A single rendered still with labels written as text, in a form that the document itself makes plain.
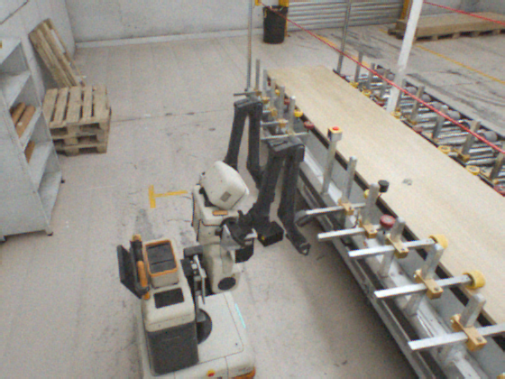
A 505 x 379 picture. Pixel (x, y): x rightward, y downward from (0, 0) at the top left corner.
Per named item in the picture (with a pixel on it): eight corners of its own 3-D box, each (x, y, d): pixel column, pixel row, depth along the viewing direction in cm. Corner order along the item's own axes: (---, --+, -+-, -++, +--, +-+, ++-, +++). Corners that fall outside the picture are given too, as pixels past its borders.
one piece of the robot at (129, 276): (146, 312, 191) (120, 290, 178) (138, 262, 220) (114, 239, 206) (165, 301, 191) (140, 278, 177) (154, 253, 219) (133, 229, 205)
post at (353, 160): (339, 220, 250) (353, 158, 223) (336, 217, 253) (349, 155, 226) (344, 219, 251) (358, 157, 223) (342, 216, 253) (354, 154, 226)
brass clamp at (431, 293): (428, 300, 170) (432, 292, 167) (410, 277, 181) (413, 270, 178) (441, 298, 171) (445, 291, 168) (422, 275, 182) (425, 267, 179)
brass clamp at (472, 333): (470, 352, 150) (474, 345, 147) (446, 322, 161) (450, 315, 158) (483, 349, 150) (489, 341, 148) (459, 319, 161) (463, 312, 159)
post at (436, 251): (408, 318, 189) (437, 248, 162) (403, 311, 192) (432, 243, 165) (414, 317, 190) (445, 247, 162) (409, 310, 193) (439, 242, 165)
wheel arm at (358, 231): (318, 243, 215) (319, 237, 213) (316, 238, 218) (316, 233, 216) (389, 232, 221) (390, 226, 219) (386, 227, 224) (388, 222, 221)
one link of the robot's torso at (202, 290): (195, 307, 215) (192, 277, 201) (184, 270, 237) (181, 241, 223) (240, 295, 220) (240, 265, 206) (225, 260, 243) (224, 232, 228)
